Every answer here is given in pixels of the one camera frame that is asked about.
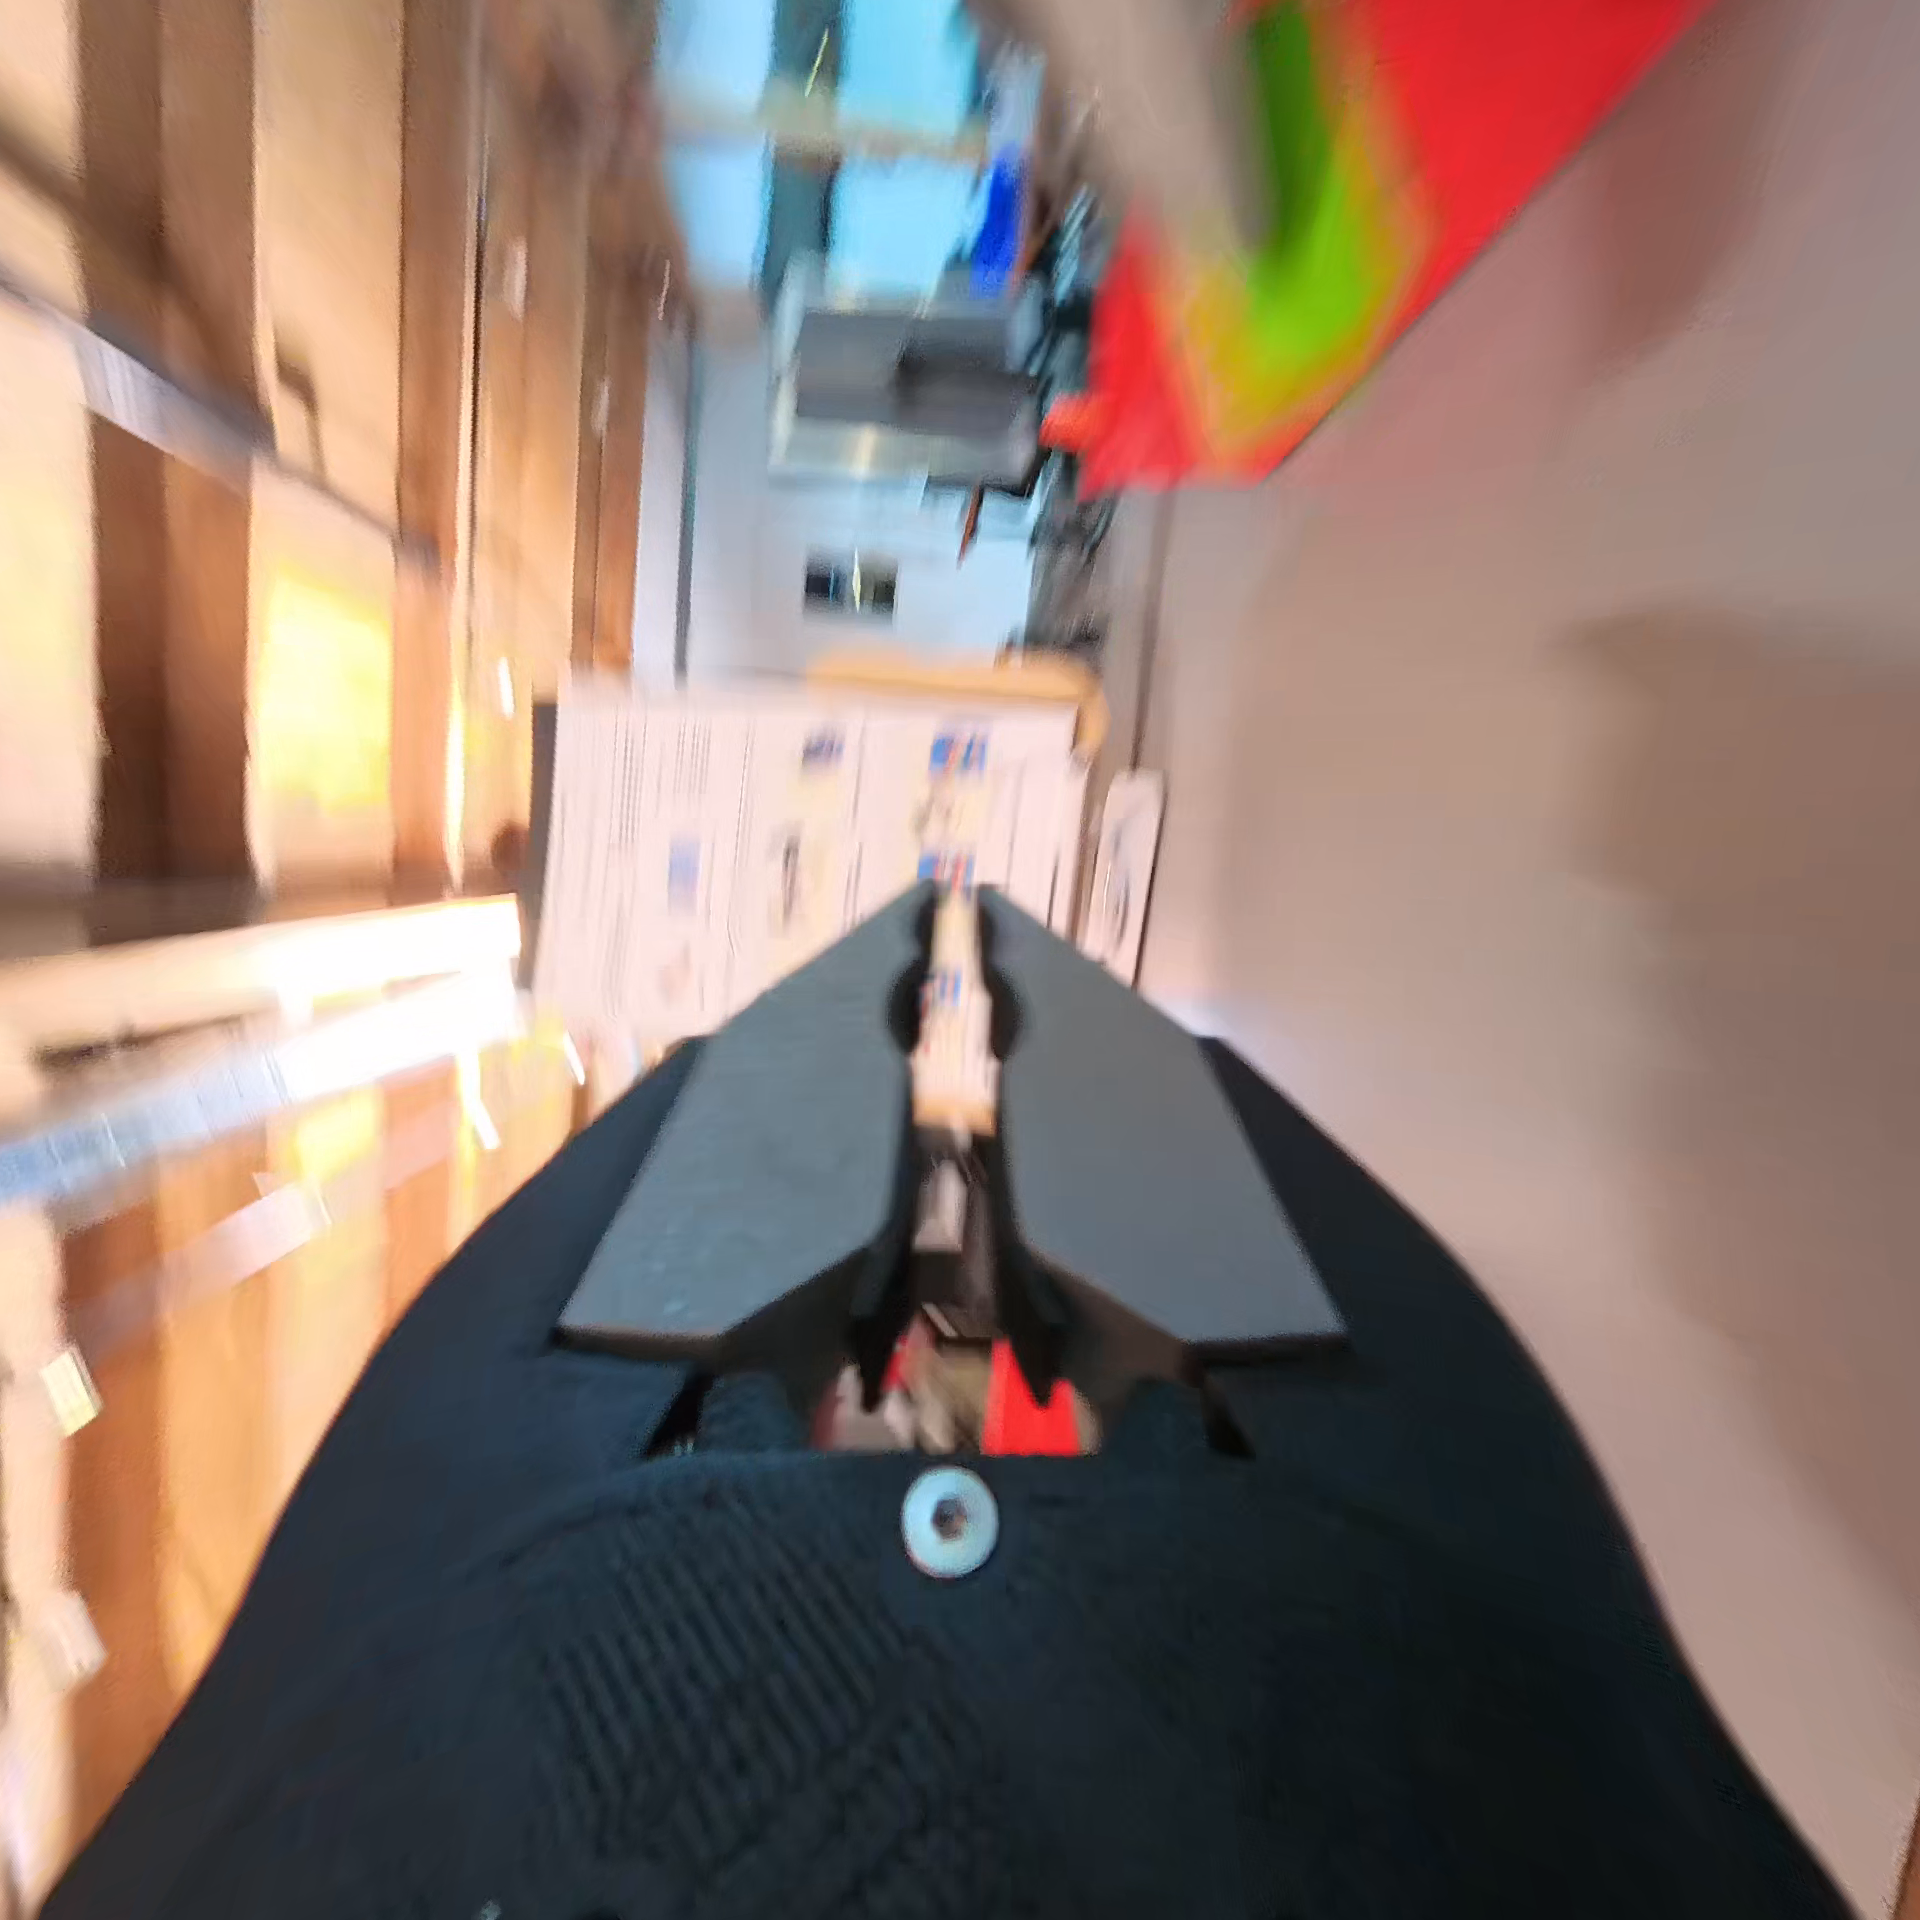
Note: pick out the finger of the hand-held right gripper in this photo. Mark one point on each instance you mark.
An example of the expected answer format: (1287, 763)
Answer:
(1154, 105)

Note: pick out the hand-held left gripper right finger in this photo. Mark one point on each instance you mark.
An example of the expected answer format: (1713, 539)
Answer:
(1141, 1184)

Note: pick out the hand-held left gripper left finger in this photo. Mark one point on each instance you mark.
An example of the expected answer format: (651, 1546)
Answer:
(764, 1170)

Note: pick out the green rectangular block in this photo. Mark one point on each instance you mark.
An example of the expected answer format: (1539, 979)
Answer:
(1304, 285)

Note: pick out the red round object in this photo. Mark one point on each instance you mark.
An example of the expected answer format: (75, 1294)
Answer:
(1034, 1411)

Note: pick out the blue bin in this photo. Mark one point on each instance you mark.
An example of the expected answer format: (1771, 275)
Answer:
(999, 225)

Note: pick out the white instruction poster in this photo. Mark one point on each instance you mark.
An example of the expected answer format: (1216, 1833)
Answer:
(721, 840)

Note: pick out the red ribbed box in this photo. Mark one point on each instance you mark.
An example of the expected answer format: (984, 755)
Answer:
(1501, 135)

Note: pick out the grey framed machine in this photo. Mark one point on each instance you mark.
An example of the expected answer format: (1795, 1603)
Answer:
(900, 390)

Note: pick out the bright ceiling light fixture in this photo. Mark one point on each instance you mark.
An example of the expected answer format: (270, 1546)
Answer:
(270, 969)

